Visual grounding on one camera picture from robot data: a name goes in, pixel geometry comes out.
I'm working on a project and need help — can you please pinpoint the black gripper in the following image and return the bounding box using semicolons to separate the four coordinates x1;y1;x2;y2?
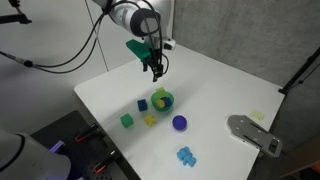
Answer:
142;46;165;83

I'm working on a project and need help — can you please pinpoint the yellow star-shaped toy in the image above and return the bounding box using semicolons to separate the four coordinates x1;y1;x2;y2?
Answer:
143;113;157;128

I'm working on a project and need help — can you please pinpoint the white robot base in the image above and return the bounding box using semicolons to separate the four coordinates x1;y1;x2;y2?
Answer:
0;129;73;180

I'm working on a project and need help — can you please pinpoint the yellow block toy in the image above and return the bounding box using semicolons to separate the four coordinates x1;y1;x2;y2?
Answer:
155;86;167;96

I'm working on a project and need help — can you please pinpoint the green bowl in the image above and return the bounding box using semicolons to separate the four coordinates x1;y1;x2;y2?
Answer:
150;89;176;113

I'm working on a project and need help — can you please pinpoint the dark blue toy block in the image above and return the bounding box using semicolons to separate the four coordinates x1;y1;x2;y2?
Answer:
161;96;174;109

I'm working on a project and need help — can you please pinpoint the light blue toy figure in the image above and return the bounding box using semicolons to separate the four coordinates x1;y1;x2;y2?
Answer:
176;145;198;167

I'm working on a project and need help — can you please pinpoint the small white black device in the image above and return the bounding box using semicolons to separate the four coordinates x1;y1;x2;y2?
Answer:
162;37;177;51

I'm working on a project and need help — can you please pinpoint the dark blue cube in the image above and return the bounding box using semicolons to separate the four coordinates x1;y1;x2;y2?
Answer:
136;98;149;113

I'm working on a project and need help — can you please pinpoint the green cube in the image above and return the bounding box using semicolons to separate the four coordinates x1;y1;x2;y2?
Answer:
120;113;135;129

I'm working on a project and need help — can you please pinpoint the purple ball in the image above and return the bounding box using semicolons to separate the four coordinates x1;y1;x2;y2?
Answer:
171;114;188;132

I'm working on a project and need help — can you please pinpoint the red black toggle clamp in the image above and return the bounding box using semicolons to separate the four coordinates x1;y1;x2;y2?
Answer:
93;150;120;175
74;123;100;144

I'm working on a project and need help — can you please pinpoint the black perforated base board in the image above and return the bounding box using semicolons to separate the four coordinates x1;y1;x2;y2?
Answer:
30;110;142;180

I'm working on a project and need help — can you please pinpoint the yellow sticky note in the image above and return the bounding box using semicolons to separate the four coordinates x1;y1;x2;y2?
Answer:
250;110;266;122

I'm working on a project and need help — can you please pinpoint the grey metal mounting plate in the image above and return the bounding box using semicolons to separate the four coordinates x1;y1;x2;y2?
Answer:
226;114;284;158

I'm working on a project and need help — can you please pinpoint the black tripod leg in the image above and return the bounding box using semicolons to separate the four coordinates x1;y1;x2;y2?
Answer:
278;45;320;96

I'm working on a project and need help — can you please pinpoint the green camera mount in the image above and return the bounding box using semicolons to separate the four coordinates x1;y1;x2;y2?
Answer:
125;38;153;63

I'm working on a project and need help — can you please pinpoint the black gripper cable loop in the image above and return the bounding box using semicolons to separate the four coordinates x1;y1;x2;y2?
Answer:
109;0;170;76

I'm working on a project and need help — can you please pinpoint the black hanging cable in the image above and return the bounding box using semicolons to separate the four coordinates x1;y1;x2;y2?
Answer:
31;13;104;75
0;3;113;69

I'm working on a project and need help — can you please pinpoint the purple lit metal bracket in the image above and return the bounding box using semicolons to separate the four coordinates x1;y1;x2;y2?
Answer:
49;140;66;154

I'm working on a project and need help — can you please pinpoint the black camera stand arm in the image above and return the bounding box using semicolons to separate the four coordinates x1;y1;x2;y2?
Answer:
0;0;33;26

